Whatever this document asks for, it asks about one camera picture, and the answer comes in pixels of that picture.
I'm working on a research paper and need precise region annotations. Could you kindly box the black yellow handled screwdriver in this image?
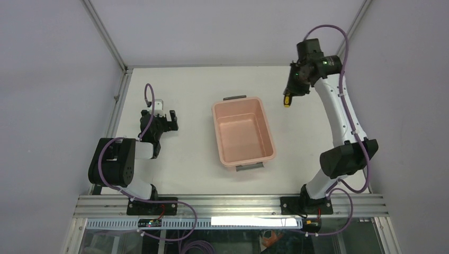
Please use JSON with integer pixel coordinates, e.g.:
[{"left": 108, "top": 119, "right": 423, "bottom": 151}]
[{"left": 283, "top": 92, "right": 292, "bottom": 108}]

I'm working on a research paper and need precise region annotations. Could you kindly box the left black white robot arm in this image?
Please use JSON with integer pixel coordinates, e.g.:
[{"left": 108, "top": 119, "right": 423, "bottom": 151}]
[{"left": 88, "top": 110, "right": 178, "bottom": 201}]

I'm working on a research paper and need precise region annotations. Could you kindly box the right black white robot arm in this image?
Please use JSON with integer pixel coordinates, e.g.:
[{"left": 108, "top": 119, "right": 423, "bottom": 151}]
[{"left": 283, "top": 39, "right": 379, "bottom": 213}]

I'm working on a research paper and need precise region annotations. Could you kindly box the pink plastic bin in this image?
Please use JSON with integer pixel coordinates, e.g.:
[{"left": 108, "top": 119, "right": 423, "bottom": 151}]
[{"left": 211, "top": 95, "right": 277, "bottom": 172}]

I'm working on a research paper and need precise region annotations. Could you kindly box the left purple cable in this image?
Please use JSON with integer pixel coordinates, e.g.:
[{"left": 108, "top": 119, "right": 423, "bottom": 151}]
[{"left": 97, "top": 83, "right": 198, "bottom": 242}]

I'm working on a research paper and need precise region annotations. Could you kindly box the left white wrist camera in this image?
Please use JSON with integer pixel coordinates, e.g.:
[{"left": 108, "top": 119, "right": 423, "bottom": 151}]
[{"left": 147, "top": 99, "right": 165, "bottom": 117}]

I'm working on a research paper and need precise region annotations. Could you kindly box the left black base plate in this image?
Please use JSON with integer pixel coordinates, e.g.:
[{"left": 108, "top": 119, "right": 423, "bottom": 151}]
[{"left": 126, "top": 197, "right": 178, "bottom": 216}]

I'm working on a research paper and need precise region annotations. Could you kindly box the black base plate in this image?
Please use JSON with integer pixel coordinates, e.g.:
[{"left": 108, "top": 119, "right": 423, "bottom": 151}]
[
  {"left": 126, "top": 197, "right": 178, "bottom": 216},
  {"left": 280, "top": 196, "right": 334, "bottom": 216}
]

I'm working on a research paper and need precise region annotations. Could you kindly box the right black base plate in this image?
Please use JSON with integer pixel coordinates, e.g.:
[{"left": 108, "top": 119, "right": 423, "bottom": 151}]
[{"left": 280, "top": 196, "right": 334, "bottom": 216}]

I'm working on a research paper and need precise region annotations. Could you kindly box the white slotted cable duct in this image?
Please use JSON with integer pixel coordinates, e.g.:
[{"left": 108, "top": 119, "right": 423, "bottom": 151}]
[{"left": 86, "top": 216, "right": 302, "bottom": 230}]

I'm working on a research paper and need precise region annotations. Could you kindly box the aluminium front rail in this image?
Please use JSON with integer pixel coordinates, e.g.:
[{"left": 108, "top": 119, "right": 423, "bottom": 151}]
[{"left": 73, "top": 193, "right": 389, "bottom": 219}]

